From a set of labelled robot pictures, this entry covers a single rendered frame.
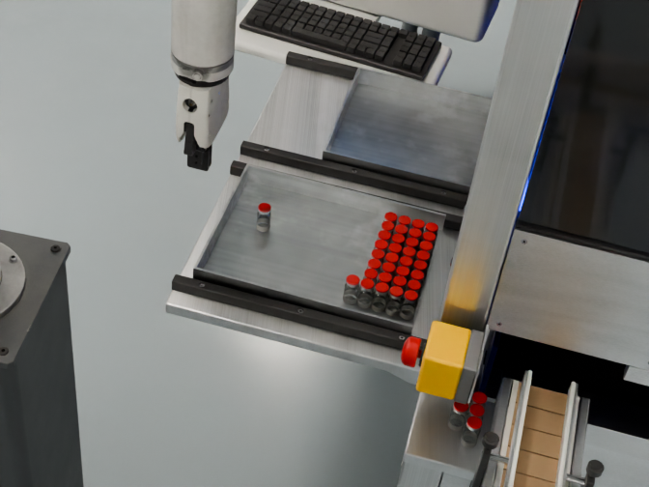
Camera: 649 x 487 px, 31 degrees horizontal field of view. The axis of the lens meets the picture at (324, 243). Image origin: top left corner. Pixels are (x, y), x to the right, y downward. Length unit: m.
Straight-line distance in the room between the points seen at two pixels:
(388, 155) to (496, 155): 0.66
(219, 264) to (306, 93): 0.48
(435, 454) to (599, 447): 0.27
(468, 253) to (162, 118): 2.10
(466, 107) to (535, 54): 0.88
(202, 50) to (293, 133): 0.57
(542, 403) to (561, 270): 0.23
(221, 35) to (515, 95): 0.40
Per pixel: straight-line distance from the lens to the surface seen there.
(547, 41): 1.31
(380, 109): 2.15
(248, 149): 2.00
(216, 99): 1.60
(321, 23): 2.45
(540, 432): 1.62
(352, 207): 1.94
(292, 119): 2.10
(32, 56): 3.76
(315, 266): 1.83
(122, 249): 3.09
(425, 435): 1.65
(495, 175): 1.43
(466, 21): 2.49
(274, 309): 1.74
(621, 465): 1.79
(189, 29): 1.52
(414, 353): 1.56
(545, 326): 1.59
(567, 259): 1.50
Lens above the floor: 2.18
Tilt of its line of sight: 44 degrees down
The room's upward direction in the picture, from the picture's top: 8 degrees clockwise
